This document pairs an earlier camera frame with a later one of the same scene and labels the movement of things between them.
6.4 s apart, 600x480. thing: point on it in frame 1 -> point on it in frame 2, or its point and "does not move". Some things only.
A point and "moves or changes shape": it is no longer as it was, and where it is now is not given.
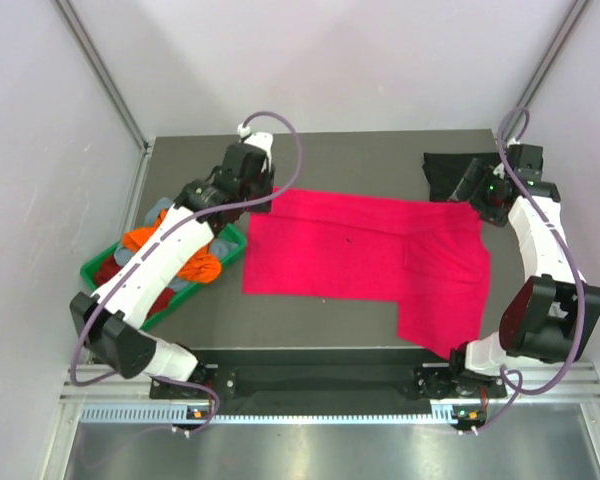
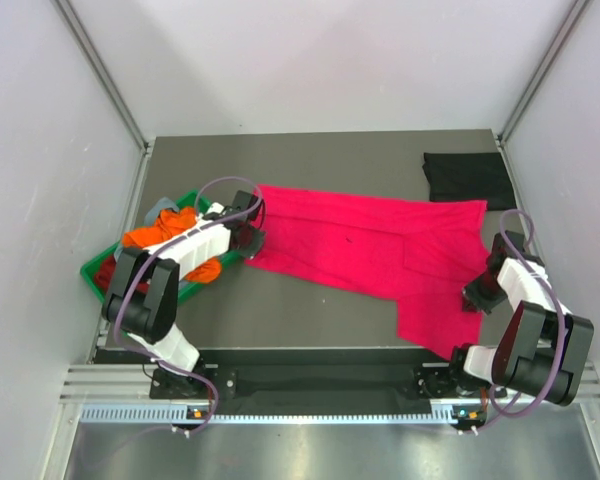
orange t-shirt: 202,267 does not move
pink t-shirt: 434,259 moves or changes shape
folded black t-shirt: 447,170 does not move
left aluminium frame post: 106,74 does not move
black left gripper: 267,180 -> 254,247
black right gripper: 494,215 -> 472,301
